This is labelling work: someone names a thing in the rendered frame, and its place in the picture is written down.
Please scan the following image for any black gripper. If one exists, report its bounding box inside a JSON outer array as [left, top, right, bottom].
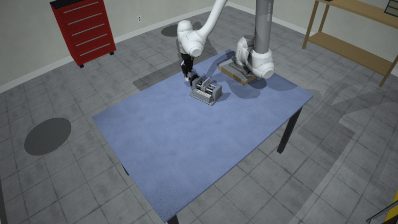
[[180, 53, 194, 82]]

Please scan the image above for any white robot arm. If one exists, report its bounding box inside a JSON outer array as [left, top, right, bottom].
[[177, 0, 275, 79]]

